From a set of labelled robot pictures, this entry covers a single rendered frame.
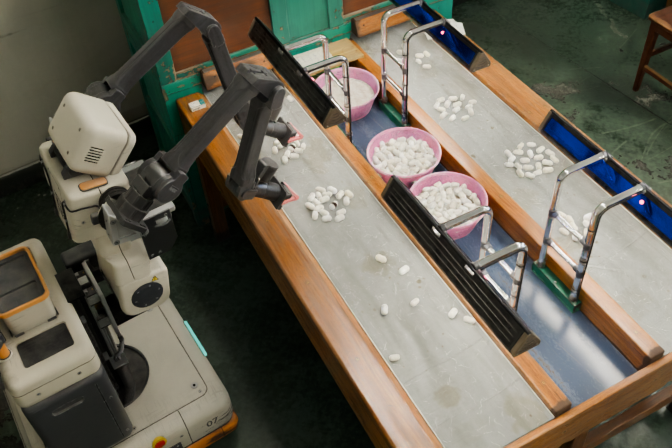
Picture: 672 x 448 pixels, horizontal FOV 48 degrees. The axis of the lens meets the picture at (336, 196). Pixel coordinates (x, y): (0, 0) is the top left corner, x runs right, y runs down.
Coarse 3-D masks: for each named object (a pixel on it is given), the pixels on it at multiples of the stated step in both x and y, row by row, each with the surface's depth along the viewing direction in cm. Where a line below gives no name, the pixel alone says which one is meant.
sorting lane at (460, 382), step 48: (288, 144) 283; (336, 240) 248; (384, 240) 247; (336, 288) 234; (384, 288) 233; (432, 288) 232; (384, 336) 221; (432, 336) 220; (480, 336) 219; (432, 384) 209; (480, 384) 208; (480, 432) 198; (528, 432) 198
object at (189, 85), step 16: (432, 0) 334; (448, 0) 339; (448, 16) 345; (128, 32) 325; (320, 32) 316; (336, 32) 320; (304, 48) 317; (144, 80) 347; (192, 80) 301; (144, 96) 357; (160, 96) 320; (176, 96) 302; (160, 112) 339; (176, 112) 307; (160, 128) 360; (176, 128) 312; (160, 144) 375; (192, 176) 336; (192, 192) 342; (192, 208) 352; (224, 208) 358
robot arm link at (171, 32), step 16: (176, 16) 222; (192, 16) 221; (208, 16) 225; (160, 32) 223; (176, 32) 223; (144, 48) 223; (160, 48) 223; (128, 64) 223; (144, 64) 224; (112, 80) 223; (128, 80) 224; (96, 96) 221; (112, 96) 222
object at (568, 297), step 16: (592, 160) 213; (560, 176) 211; (560, 192) 215; (624, 192) 204; (640, 192) 205; (608, 208) 201; (592, 224) 205; (544, 240) 230; (592, 240) 209; (544, 256) 235; (544, 272) 237; (576, 272) 221; (560, 288) 233; (576, 288) 224; (576, 304) 228
